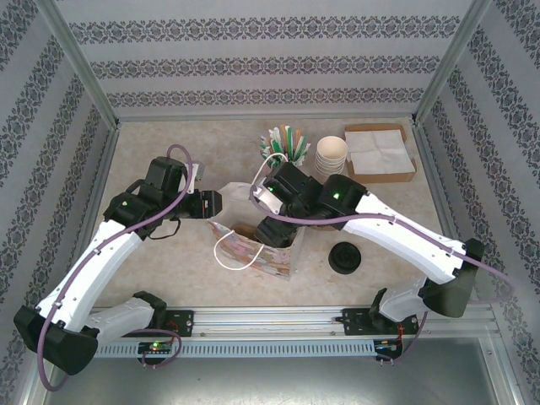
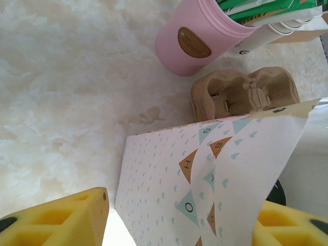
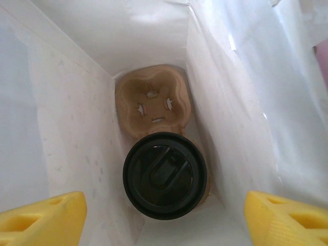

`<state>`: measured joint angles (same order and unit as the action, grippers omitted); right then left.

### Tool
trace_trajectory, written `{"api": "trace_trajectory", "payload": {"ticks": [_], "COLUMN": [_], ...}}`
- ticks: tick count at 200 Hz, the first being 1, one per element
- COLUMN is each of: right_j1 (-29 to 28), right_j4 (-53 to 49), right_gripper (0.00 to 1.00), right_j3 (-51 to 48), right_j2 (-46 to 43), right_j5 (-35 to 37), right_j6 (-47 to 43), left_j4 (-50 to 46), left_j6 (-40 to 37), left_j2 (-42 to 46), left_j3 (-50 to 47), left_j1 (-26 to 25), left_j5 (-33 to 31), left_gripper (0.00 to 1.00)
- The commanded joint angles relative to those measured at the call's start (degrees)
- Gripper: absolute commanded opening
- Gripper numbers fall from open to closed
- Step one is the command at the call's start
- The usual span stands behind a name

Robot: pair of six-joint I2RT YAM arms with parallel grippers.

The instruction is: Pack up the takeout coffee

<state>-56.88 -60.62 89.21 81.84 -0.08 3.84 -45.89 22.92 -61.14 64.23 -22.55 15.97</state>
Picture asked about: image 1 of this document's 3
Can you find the tan wooden stirrer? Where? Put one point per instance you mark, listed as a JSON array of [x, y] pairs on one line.
[[282, 131]]

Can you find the aluminium mounting rail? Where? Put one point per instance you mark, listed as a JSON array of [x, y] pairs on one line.
[[261, 320]]

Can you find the small circuit board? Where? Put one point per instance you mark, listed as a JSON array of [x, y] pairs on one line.
[[386, 346], [156, 347]]

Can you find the white paper cup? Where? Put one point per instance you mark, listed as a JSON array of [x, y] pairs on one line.
[[333, 167], [332, 149], [332, 170]]

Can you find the white printed paper bag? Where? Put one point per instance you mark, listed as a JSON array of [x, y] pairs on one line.
[[253, 257]]

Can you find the aluminium side rail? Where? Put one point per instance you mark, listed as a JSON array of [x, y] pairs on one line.
[[110, 147], [430, 169]]

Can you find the black plastic cup lid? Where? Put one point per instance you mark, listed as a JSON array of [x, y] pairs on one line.
[[345, 258]]

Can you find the brown cardboard tray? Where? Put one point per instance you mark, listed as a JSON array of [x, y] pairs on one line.
[[379, 178]]

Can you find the brown pulp cup carrier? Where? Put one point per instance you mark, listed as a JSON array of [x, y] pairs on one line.
[[322, 227], [244, 231]]

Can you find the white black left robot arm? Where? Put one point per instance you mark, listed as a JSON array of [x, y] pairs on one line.
[[84, 274]]

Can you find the green striped sachet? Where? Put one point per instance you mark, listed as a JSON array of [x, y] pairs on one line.
[[265, 148], [278, 147], [301, 145]]

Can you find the white paper sachet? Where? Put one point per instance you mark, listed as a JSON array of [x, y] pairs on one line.
[[274, 137]]

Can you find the white paper napkin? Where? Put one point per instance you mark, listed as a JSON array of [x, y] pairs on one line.
[[379, 149]]

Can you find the aluminium frame post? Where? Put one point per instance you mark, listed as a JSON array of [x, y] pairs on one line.
[[449, 63], [81, 63]]

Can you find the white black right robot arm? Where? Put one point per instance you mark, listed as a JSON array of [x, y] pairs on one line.
[[401, 236]]

